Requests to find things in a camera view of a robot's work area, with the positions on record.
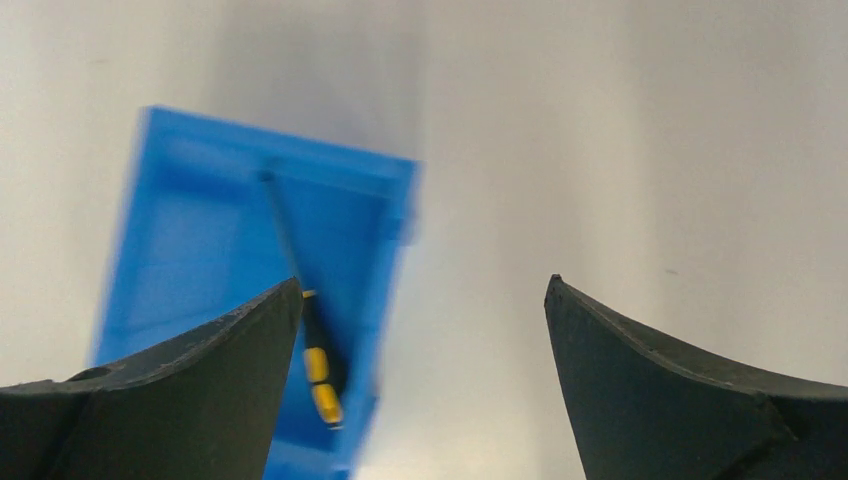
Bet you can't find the blue plastic storage bin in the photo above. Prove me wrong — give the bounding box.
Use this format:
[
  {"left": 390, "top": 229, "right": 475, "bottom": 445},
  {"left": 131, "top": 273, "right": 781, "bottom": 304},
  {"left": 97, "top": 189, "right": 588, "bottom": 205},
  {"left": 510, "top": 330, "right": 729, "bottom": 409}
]
[{"left": 93, "top": 107, "right": 419, "bottom": 479}]

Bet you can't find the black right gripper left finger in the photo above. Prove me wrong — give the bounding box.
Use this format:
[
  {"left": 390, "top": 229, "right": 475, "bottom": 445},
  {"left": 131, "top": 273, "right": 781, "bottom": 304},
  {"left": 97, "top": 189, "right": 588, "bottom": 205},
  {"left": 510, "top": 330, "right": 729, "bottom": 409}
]
[{"left": 1, "top": 279, "right": 302, "bottom": 479}]

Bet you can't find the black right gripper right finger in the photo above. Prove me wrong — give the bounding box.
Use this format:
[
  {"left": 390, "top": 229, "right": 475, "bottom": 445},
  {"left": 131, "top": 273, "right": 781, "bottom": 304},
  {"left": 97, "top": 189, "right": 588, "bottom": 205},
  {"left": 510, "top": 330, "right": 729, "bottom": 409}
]
[{"left": 544, "top": 275, "right": 847, "bottom": 479}]

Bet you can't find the black yellow handled screwdriver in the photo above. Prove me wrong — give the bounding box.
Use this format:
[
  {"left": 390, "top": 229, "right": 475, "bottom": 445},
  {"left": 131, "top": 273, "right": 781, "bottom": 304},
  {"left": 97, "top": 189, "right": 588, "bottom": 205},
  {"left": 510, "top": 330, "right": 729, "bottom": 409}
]
[{"left": 259, "top": 170, "right": 348, "bottom": 430}]

